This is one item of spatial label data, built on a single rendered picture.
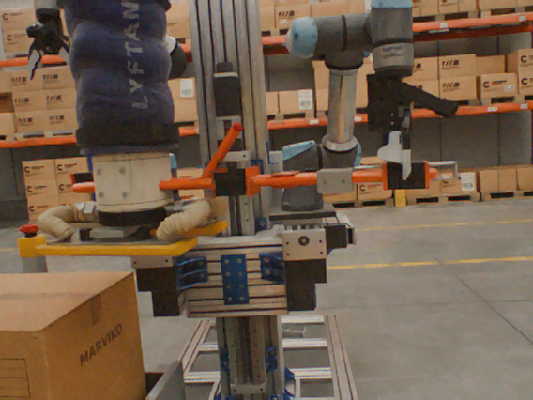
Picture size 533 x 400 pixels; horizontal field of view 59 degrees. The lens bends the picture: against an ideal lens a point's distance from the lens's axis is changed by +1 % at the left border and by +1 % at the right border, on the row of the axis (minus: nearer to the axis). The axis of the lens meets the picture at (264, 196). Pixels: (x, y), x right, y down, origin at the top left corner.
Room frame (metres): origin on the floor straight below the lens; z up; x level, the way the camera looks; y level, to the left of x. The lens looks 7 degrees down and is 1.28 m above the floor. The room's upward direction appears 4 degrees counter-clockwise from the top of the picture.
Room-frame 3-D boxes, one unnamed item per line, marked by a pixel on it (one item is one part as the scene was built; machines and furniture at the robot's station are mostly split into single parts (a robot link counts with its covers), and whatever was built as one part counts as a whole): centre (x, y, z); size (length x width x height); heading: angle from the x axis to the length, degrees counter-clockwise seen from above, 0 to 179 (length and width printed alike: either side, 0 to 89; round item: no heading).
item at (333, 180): (0.95, -0.15, 1.19); 0.07 x 0.07 x 0.04; 74
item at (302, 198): (1.63, -0.13, 1.09); 0.15 x 0.15 x 0.10
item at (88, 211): (1.08, 0.30, 1.14); 0.34 x 0.25 x 0.06; 74
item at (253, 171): (1.01, 0.06, 1.20); 0.10 x 0.08 x 0.06; 164
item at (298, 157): (1.63, -0.14, 1.20); 0.13 x 0.12 x 0.14; 90
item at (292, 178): (1.14, 0.07, 1.20); 0.93 x 0.30 x 0.04; 74
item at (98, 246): (0.99, 0.32, 1.10); 0.34 x 0.10 x 0.05; 74
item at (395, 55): (0.92, -0.27, 1.42); 0.08 x 0.08 x 0.05
